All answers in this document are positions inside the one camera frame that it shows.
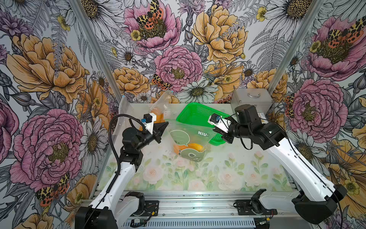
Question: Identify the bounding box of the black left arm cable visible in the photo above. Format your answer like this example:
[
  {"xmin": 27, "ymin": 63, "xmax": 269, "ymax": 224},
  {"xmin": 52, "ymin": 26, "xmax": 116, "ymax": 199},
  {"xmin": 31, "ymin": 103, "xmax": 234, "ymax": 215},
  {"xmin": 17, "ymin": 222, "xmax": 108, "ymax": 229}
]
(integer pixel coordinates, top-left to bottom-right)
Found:
[{"xmin": 97, "ymin": 114, "xmax": 148, "ymax": 207}]

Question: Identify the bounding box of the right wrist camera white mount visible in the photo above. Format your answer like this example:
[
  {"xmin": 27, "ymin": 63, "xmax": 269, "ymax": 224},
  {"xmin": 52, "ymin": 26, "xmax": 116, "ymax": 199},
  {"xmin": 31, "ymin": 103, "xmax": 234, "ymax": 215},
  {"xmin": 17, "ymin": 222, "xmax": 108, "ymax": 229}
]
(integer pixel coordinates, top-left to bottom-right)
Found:
[{"xmin": 208, "ymin": 114, "xmax": 232, "ymax": 133}]

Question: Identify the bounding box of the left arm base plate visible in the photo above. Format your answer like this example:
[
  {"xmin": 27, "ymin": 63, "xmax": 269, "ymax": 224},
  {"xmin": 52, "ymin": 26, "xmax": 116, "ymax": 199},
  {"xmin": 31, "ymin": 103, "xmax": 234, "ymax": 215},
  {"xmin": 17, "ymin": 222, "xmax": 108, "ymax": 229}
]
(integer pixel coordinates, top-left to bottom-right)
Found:
[{"xmin": 132, "ymin": 200, "xmax": 160, "ymax": 217}]

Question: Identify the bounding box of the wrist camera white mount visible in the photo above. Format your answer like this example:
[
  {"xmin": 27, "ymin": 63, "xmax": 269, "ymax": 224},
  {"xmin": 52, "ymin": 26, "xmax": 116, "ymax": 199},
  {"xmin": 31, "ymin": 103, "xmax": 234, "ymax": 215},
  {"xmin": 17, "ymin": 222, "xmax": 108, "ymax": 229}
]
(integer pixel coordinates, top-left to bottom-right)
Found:
[
  {"xmin": 208, "ymin": 114, "xmax": 232, "ymax": 133},
  {"xmin": 141, "ymin": 113, "xmax": 157, "ymax": 134}
]

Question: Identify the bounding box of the green plastic basket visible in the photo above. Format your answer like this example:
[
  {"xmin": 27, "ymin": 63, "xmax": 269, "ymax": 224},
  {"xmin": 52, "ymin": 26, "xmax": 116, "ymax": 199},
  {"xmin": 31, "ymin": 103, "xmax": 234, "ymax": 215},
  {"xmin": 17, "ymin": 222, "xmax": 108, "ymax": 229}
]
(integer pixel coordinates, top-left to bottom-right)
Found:
[{"xmin": 175, "ymin": 103, "xmax": 229, "ymax": 146}]

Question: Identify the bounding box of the red mango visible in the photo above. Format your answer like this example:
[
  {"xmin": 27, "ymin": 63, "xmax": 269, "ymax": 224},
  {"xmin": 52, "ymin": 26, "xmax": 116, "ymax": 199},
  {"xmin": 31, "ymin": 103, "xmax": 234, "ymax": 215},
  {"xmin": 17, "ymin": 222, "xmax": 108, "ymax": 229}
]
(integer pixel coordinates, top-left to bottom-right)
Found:
[{"xmin": 173, "ymin": 144, "xmax": 188, "ymax": 155}]

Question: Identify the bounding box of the aluminium front rail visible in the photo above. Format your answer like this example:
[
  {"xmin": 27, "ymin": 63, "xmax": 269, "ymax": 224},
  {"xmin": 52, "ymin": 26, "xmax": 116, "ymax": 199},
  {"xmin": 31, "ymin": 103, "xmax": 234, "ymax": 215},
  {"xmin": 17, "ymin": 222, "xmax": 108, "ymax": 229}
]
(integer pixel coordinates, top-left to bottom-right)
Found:
[{"xmin": 77, "ymin": 190, "xmax": 321, "ymax": 221}]

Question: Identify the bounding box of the silver metal case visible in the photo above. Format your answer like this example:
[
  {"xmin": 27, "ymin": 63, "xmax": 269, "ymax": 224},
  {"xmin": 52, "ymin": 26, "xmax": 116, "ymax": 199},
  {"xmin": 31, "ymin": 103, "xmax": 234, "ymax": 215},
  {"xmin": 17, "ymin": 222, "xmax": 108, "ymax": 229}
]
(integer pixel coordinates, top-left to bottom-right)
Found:
[{"xmin": 231, "ymin": 88, "xmax": 273, "ymax": 114}]

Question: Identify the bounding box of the clear zip-top bag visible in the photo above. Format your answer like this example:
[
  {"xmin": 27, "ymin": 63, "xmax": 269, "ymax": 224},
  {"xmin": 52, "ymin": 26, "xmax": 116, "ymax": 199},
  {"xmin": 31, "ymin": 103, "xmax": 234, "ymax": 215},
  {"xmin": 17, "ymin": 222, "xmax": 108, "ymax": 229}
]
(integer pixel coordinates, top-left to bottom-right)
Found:
[
  {"xmin": 111, "ymin": 94, "xmax": 135, "ymax": 136},
  {"xmin": 150, "ymin": 91, "xmax": 173, "ymax": 113},
  {"xmin": 167, "ymin": 119, "xmax": 216, "ymax": 162}
]

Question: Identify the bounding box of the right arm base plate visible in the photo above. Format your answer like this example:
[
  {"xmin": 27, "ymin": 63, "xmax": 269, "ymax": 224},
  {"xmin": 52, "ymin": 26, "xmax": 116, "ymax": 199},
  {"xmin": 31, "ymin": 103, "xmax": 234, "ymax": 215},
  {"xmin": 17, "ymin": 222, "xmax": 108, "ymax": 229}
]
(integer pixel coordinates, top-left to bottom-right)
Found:
[{"xmin": 233, "ymin": 199, "xmax": 278, "ymax": 217}]

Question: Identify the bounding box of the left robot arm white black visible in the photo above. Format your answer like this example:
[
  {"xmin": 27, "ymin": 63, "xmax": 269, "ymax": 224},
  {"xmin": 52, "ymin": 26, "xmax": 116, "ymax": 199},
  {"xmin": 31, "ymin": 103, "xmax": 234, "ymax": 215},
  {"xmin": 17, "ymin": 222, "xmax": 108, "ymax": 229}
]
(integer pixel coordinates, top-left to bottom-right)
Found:
[{"xmin": 75, "ymin": 122, "xmax": 168, "ymax": 229}]

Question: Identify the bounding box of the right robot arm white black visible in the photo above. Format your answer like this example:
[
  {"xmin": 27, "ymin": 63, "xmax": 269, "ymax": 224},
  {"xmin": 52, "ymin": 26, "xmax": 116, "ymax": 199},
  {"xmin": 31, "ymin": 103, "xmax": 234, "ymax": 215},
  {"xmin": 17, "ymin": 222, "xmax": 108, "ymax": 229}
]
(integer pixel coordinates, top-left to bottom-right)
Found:
[{"xmin": 208, "ymin": 105, "xmax": 347, "ymax": 225}]

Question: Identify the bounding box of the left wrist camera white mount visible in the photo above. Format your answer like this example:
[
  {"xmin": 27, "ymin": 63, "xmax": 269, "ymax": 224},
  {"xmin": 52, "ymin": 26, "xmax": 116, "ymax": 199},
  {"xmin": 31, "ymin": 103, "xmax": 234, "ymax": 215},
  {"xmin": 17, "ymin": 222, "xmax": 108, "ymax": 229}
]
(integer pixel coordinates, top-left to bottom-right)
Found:
[{"xmin": 141, "ymin": 113, "xmax": 157, "ymax": 134}]

